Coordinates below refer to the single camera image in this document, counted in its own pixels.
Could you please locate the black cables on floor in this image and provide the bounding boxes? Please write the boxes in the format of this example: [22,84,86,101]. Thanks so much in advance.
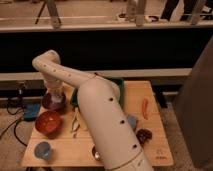
[0,81,29,148]

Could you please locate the red bowl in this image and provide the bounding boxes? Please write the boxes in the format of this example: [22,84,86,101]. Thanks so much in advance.
[35,110,61,135]

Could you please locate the dark brown pinecone object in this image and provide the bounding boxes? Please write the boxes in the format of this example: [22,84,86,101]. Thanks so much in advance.
[136,129,152,145]

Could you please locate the blue cup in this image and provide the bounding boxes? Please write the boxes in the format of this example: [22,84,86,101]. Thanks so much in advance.
[34,141,52,160]

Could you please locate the grey fabric chair back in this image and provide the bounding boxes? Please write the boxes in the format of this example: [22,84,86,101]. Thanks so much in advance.
[173,36,213,171]

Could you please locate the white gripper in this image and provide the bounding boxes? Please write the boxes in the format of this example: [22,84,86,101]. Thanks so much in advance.
[46,84,63,103]

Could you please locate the wooden tongs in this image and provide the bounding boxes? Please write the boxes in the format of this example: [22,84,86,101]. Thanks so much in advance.
[71,108,80,138]

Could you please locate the green plastic tray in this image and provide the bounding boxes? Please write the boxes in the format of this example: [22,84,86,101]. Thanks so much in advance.
[70,77,125,107]

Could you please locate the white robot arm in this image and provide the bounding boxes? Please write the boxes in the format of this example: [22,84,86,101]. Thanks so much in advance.
[32,50,154,171]

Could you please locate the red chili pepper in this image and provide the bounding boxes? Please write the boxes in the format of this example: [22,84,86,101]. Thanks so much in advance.
[142,98,148,120]

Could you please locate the purple bowl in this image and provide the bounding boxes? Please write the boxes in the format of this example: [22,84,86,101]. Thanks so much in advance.
[42,93,66,110]

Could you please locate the blue towel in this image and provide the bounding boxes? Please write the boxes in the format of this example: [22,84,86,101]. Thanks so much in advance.
[127,115,138,130]

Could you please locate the small metal cup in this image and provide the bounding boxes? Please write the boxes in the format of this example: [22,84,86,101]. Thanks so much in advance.
[92,146,101,161]

